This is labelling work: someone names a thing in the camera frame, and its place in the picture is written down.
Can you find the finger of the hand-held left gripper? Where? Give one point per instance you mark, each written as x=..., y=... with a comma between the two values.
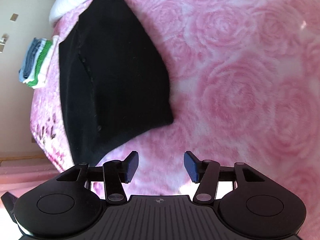
x=10, y=206

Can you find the beige switch plate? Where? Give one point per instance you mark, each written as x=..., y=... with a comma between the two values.
x=2, y=48

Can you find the white wall plug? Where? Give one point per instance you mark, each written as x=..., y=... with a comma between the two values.
x=3, y=39

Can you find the green knitted folded garment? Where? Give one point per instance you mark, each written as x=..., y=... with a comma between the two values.
x=41, y=65

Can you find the black garment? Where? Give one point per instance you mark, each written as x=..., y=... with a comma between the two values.
x=112, y=80

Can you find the pink floral blanket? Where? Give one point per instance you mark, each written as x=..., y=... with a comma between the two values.
x=237, y=80

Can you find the light blue folded garment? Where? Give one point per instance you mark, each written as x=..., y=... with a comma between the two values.
x=33, y=75

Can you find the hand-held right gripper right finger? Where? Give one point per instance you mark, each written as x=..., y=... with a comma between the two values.
x=191, y=166

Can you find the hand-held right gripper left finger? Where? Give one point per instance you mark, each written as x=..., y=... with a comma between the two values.
x=131, y=166

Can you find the beige wall switch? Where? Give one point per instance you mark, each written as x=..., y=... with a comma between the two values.
x=13, y=16

